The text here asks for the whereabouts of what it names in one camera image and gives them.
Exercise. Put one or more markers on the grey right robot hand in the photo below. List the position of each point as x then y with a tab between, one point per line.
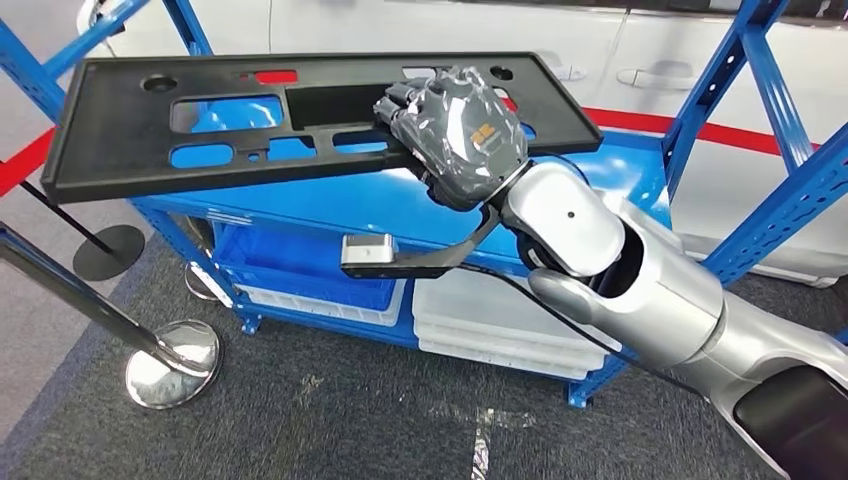
464	139

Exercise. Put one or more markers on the black plastic frame part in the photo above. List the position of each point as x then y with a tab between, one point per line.
119	146

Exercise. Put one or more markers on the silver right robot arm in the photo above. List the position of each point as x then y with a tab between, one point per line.
662	305

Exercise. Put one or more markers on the blue metal shelf rack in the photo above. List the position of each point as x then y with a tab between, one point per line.
371	205

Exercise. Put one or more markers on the white car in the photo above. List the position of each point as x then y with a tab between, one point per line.
397	26

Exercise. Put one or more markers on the blue plastic storage bin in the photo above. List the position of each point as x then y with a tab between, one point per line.
291	265

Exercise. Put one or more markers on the silver floor tape mark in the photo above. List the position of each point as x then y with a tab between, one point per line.
482	450

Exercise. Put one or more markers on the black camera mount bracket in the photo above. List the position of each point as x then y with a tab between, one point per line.
450	255

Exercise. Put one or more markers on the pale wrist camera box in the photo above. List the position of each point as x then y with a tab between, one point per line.
368	250

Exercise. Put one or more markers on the thin black stanchion post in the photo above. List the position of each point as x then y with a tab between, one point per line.
109	252

